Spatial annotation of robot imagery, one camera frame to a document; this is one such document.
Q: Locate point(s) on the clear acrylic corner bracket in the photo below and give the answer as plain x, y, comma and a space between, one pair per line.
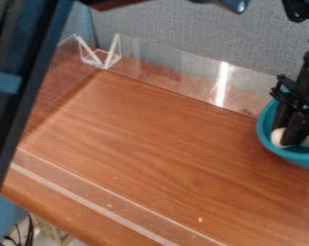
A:
97, 57

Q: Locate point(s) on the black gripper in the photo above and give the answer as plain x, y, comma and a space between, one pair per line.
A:
293, 90

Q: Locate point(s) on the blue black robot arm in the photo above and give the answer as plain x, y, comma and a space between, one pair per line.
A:
31, 27

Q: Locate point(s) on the clear acrylic barrier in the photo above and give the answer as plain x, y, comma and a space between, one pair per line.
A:
67, 77
216, 82
124, 218

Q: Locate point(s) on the white plush mushroom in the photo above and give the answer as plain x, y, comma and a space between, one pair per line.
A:
276, 138

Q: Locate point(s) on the clear acrylic left barrier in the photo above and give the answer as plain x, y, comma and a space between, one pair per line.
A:
67, 77

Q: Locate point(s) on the clear acrylic front barrier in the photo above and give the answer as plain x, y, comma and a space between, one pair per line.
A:
124, 218

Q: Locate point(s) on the clear acrylic back barrier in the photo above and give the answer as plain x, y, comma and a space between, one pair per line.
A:
216, 82

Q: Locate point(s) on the blue plastic bowl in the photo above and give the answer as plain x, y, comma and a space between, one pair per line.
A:
297, 154

